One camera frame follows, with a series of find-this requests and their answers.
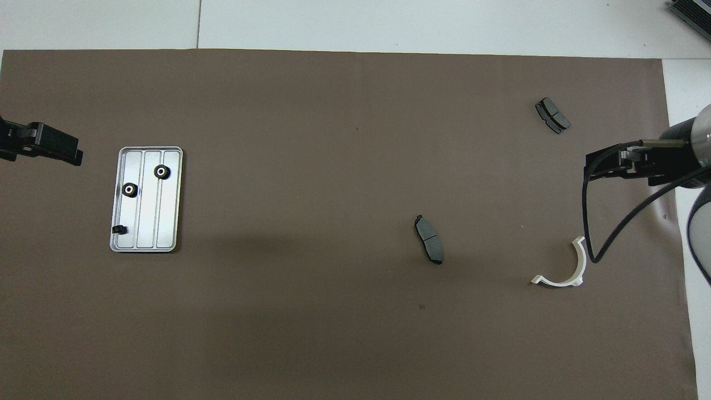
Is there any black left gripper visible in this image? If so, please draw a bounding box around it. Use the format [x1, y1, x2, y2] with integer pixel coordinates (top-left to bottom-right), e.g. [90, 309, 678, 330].
[0, 118, 84, 166]

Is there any long grey brake pad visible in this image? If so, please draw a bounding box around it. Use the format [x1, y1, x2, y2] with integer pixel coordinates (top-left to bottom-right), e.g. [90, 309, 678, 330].
[414, 214, 444, 266]

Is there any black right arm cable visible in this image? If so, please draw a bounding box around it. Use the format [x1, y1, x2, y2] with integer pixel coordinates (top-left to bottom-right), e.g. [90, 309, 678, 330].
[581, 142, 711, 264]

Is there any white curved plastic bracket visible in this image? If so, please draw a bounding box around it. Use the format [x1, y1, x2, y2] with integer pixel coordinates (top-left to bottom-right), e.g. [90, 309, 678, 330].
[530, 236, 587, 288]

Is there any silver metal tray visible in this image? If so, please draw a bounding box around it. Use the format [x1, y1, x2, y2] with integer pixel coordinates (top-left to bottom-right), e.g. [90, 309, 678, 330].
[109, 146, 183, 253]

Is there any brown table mat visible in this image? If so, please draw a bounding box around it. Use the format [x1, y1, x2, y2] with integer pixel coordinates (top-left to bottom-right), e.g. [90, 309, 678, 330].
[0, 49, 698, 400]

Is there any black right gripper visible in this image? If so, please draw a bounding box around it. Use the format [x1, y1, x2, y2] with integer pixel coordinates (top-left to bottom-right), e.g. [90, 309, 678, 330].
[586, 118, 711, 187]

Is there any grey ribbed device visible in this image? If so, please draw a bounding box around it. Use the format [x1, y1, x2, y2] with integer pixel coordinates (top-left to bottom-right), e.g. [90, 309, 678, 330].
[669, 0, 711, 27]

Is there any short grey brake pad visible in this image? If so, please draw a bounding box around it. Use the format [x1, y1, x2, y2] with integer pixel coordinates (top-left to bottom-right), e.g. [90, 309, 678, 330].
[535, 97, 571, 135]

